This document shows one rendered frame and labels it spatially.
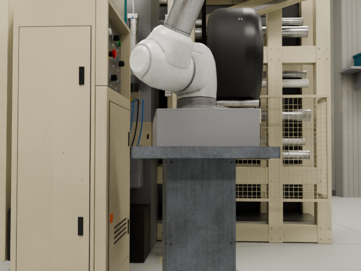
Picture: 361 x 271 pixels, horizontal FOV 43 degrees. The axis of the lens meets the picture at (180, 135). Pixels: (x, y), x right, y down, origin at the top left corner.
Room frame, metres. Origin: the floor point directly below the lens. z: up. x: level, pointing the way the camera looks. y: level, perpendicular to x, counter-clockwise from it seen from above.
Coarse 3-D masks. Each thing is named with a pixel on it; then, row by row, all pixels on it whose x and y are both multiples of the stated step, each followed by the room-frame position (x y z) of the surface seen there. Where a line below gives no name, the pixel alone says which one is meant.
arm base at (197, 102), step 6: (180, 102) 1.73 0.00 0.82; (186, 102) 1.71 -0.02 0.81; (192, 102) 1.70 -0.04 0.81; (198, 102) 1.69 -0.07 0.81; (204, 102) 1.70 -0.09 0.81; (210, 102) 1.71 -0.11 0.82; (180, 108) 1.67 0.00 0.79; (186, 108) 1.67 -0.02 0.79; (192, 108) 1.68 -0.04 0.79; (198, 108) 1.68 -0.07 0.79; (204, 108) 1.69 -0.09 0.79; (210, 108) 1.70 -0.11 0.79; (216, 108) 1.70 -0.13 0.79; (222, 108) 1.70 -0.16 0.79; (228, 108) 1.79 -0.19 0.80
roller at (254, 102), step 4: (216, 100) 2.56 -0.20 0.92; (220, 100) 2.56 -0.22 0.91; (224, 100) 2.56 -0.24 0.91; (228, 100) 2.56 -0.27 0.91; (232, 100) 2.56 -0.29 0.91; (236, 100) 2.55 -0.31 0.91; (240, 100) 2.55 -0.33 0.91; (244, 100) 2.55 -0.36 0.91; (248, 100) 2.55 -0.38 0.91; (252, 100) 2.55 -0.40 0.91; (256, 100) 2.55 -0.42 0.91; (260, 100) 2.55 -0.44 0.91; (220, 104) 2.56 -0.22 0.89; (224, 104) 2.56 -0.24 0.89; (228, 104) 2.55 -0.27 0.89; (232, 104) 2.55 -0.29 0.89; (236, 104) 2.55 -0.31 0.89; (240, 104) 2.55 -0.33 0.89; (244, 104) 2.55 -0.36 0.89; (248, 104) 2.55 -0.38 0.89; (252, 104) 2.55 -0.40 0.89; (256, 104) 2.54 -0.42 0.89; (260, 104) 2.55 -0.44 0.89
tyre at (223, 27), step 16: (208, 16) 2.62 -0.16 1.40; (224, 16) 2.50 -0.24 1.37; (240, 16) 2.49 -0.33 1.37; (256, 16) 2.51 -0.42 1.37; (208, 32) 2.49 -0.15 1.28; (224, 32) 2.44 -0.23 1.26; (240, 32) 2.43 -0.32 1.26; (256, 32) 2.44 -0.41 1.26; (224, 48) 2.43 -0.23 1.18; (240, 48) 2.42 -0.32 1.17; (256, 48) 2.42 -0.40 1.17; (224, 64) 2.44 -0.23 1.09; (240, 64) 2.43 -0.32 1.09; (256, 64) 2.44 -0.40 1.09; (224, 80) 2.48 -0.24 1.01; (240, 80) 2.47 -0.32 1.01; (256, 80) 2.48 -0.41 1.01; (224, 96) 2.56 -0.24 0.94; (240, 96) 2.55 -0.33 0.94; (256, 96) 2.58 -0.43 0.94
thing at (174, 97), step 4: (172, 0) 2.65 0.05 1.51; (192, 32) 2.64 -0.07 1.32; (192, 36) 2.64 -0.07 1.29; (192, 40) 2.64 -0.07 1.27; (172, 92) 2.65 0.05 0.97; (172, 96) 2.65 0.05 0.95; (176, 96) 2.65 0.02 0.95; (172, 100) 2.65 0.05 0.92; (176, 100) 2.65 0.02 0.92; (172, 104) 2.65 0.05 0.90; (176, 104) 2.65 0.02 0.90; (172, 108) 2.65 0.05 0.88
